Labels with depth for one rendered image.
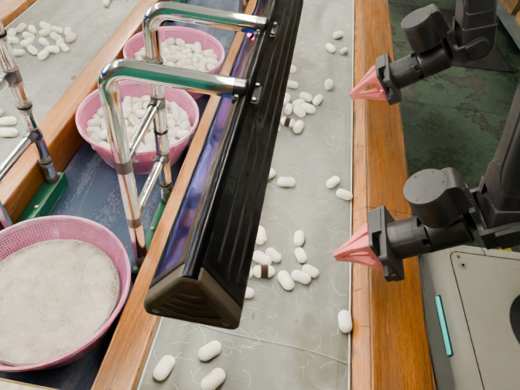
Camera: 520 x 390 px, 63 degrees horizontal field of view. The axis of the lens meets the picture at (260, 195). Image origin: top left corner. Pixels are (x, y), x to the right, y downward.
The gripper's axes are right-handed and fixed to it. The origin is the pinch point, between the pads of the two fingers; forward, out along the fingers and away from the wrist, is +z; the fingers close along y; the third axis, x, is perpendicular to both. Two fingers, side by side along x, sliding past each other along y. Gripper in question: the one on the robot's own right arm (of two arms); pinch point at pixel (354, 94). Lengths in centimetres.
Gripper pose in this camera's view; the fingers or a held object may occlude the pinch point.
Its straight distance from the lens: 97.5
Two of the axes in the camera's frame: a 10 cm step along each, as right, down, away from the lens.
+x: 5.7, 6.2, 5.4
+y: -1.6, 7.3, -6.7
